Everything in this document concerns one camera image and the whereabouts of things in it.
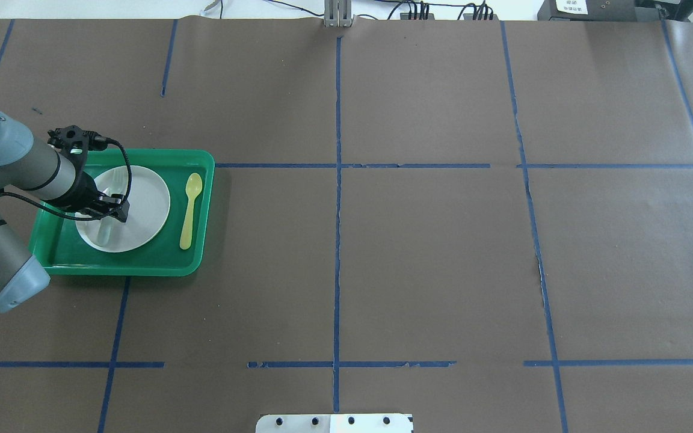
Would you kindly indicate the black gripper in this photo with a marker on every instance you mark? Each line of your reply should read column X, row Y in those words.
column 86, row 190

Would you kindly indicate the translucent pale green fork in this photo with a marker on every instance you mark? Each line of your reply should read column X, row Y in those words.
column 117, row 186

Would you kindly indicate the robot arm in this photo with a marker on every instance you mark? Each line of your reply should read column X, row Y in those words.
column 49, row 175

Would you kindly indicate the white round plate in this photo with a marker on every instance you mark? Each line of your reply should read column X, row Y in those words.
column 149, row 201

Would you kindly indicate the green plastic tray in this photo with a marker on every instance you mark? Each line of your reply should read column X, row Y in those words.
column 57, row 245

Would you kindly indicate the yellow plastic spoon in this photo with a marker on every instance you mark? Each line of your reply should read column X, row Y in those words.
column 193, row 189

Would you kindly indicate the brown paper table cover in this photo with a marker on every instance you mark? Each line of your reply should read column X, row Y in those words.
column 486, row 225

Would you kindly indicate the black electronics box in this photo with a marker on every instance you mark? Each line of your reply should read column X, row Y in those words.
column 590, row 11

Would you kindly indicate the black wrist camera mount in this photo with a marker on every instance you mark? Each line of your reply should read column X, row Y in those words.
column 75, row 143

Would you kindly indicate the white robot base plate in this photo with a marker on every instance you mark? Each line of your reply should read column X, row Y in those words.
column 354, row 422

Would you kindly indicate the aluminium frame post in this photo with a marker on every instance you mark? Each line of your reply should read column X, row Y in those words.
column 338, row 14

